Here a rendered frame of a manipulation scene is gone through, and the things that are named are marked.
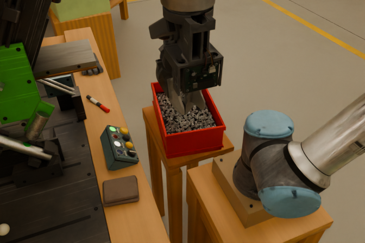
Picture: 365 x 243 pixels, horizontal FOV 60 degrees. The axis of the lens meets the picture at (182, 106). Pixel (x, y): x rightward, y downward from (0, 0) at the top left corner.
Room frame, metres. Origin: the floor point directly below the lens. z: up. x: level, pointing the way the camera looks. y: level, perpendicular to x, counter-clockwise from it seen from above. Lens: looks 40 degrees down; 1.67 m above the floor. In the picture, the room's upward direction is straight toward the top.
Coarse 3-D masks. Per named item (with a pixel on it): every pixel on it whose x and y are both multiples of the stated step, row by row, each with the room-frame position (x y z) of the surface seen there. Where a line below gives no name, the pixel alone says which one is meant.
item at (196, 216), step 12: (192, 192) 0.61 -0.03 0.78; (192, 204) 0.61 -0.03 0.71; (192, 216) 0.60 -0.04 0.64; (204, 216) 0.55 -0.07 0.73; (192, 228) 0.60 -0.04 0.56; (204, 228) 0.59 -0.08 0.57; (192, 240) 0.59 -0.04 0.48; (204, 240) 0.60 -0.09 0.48; (216, 240) 0.47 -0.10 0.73; (300, 240) 0.46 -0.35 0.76; (312, 240) 0.46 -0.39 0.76
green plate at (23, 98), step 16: (0, 48) 0.70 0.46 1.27; (16, 48) 0.71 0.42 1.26; (0, 64) 0.68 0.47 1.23; (16, 64) 0.69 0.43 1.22; (0, 80) 0.67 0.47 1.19; (16, 80) 0.68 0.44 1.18; (32, 80) 0.69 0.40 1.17; (0, 96) 0.65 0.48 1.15; (16, 96) 0.66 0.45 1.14; (32, 96) 0.68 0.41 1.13; (0, 112) 0.64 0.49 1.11; (16, 112) 0.65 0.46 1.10; (32, 112) 0.66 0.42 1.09
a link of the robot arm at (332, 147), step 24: (360, 96) 0.46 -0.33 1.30; (336, 120) 0.44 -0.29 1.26; (360, 120) 0.41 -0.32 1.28; (288, 144) 0.45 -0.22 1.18; (312, 144) 0.42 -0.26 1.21; (336, 144) 0.40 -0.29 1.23; (360, 144) 0.39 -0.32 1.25; (264, 168) 0.43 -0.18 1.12; (288, 168) 0.40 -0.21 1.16; (312, 168) 0.39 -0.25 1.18; (336, 168) 0.39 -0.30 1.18; (264, 192) 0.38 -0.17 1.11; (288, 192) 0.36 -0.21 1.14; (312, 192) 0.36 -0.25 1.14; (288, 216) 0.36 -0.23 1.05
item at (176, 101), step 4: (168, 80) 0.42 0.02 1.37; (172, 80) 0.42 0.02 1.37; (168, 84) 0.42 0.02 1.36; (172, 84) 0.42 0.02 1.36; (168, 88) 0.42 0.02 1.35; (172, 88) 0.42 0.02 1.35; (172, 92) 0.42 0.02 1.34; (172, 96) 0.42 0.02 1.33; (176, 96) 0.41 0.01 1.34; (180, 96) 0.43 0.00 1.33; (172, 100) 0.42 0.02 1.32; (176, 100) 0.41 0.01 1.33; (180, 100) 0.40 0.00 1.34; (172, 104) 0.42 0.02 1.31; (176, 104) 0.41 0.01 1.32; (180, 104) 0.39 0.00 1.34; (176, 108) 0.43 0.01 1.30; (180, 108) 0.39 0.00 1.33; (180, 112) 0.40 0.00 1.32; (184, 112) 0.38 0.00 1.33
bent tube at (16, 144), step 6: (0, 84) 0.65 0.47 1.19; (0, 90) 0.63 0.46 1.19; (0, 138) 0.59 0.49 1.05; (6, 138) 0.60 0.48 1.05; (12, 138) 0.61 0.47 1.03; (0, 144) 0.58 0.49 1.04; (6, 144) 0.58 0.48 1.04; (12, 144) 0.59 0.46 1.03; (18, 144) 0.60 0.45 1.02; (18, 150) 0.59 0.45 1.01; (24, 150) 0.59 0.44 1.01; (30, 150) 0.60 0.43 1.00; (36, 150) 0.60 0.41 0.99; (42, 150) 0.61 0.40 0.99; (36, 156) 0.59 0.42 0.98; (42, 156) 0.60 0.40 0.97; (48, 156) 0.60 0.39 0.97
